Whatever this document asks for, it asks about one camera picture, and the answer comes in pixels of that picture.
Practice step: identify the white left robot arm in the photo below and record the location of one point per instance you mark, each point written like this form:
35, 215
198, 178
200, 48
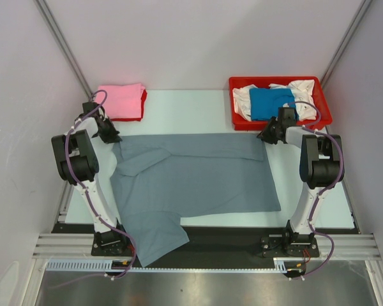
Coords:
78, 165

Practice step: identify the folded pink t-shirt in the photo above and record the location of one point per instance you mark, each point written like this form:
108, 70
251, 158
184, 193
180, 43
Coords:
123, 101

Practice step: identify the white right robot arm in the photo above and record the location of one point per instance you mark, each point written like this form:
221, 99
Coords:
321, 167

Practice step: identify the red plastic bin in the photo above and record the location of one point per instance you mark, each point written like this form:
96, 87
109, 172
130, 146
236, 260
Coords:
240, 124

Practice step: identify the white slotted cable duct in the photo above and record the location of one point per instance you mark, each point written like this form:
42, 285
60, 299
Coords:
115, 266

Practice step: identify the aluminium frame rail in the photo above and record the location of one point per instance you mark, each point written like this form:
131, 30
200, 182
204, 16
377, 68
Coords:
76, 245

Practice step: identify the folded red t-shirt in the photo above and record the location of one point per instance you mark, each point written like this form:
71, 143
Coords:
143, 100

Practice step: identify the grey polo shirt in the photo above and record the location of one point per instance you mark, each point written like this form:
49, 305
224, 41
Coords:
160, 179

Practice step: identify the black mounting base plate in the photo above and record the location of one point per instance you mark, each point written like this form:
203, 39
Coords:
233, 248

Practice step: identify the right aluminium corner post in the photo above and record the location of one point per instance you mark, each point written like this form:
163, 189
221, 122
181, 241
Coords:
347, 38

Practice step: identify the left aluminium corner post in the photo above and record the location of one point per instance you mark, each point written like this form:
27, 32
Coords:
59, 37

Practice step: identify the blue t-shirt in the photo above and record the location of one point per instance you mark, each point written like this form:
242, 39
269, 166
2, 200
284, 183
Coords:
265, 103

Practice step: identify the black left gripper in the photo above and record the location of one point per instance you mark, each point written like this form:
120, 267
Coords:
113, 137

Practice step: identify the aluminium corner post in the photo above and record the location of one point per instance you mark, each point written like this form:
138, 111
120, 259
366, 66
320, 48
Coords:
347, 38
59, 37

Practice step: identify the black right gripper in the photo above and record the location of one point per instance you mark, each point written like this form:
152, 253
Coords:
264, 134

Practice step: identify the white t-shirt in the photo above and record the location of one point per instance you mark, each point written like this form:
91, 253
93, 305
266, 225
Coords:
301, 89

